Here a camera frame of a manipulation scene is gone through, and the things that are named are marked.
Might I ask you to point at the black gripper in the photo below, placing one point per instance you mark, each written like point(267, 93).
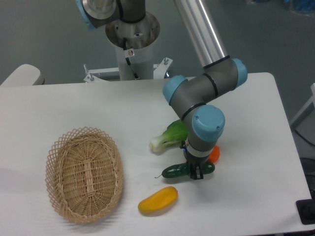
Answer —
point(195, 158)

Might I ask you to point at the dark green cucumber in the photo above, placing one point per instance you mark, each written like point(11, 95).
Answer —
point(180, 170)

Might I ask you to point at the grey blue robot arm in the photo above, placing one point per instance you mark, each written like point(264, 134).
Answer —
point(189, 98)

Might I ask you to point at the orange tangerine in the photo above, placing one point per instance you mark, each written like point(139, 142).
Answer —
point(214, 155)

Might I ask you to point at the green bok choy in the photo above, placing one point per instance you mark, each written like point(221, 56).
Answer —
point(174, 134)

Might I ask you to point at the yellow orange mango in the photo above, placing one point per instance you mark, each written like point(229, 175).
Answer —
point(159, 200)

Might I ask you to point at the oval wicker basket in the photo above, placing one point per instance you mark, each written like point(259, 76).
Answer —
point(84, 175)

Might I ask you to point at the black device at table edge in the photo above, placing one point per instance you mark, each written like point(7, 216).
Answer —
point(306, 211)

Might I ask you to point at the white chair armrest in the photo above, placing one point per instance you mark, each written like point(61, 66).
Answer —
point(24, 75)

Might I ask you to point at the blue bag top right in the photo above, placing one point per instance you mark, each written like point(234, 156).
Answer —
point(304, 7)

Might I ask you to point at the white metal frame right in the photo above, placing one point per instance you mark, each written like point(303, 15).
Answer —
point(304, 111)

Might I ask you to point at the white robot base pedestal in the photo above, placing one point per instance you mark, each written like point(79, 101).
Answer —
point(134, 48)

